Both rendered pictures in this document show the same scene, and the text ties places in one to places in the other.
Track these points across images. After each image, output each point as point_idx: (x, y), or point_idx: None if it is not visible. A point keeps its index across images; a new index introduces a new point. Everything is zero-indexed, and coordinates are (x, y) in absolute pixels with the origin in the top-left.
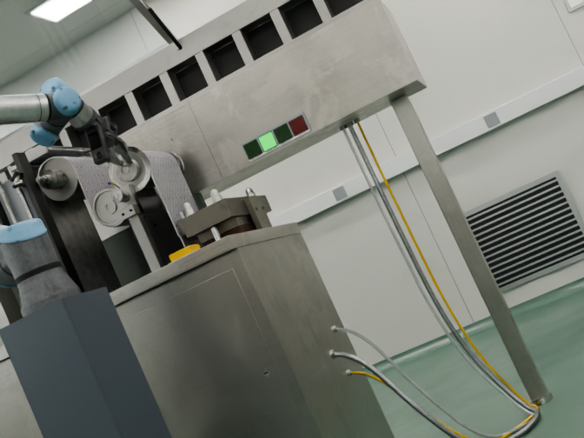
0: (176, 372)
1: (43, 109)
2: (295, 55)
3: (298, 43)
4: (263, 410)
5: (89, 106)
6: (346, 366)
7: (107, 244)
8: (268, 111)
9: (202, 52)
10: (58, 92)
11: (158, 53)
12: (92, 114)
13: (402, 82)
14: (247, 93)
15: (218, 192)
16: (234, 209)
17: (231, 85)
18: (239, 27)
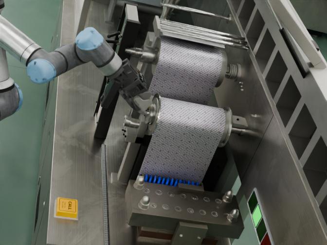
0: (45, 230)
1: (21, 61)
2: (307, 217)
3: (314, 216)
4: None
5: (127, 64)
6: None
7: (214, 101)
8: (273, 206)
9: (303, 103)
10: (30, 64)
11: (299, 55)
12: (113, 74)
13: None
14: (281, 174)
15: (146, 203)
16: (143, 222)
17: (284, 153)
18: (321, 133)
